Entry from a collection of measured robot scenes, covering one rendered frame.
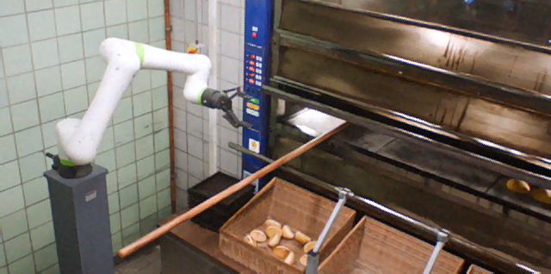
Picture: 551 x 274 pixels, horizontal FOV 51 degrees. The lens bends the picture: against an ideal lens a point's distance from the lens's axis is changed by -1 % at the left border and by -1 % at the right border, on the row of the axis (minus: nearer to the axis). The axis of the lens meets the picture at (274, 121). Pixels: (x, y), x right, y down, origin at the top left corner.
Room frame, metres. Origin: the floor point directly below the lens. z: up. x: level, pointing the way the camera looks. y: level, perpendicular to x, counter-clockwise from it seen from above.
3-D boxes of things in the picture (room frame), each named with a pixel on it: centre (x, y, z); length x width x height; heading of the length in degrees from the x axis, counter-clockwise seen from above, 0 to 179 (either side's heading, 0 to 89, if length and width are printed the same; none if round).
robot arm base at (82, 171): (2.31, 0.94, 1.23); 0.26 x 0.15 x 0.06; 56
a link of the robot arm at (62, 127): (2.27, 0.89, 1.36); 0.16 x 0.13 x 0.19; 32
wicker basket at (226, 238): (2.58, -0.09, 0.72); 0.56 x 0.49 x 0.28; 53
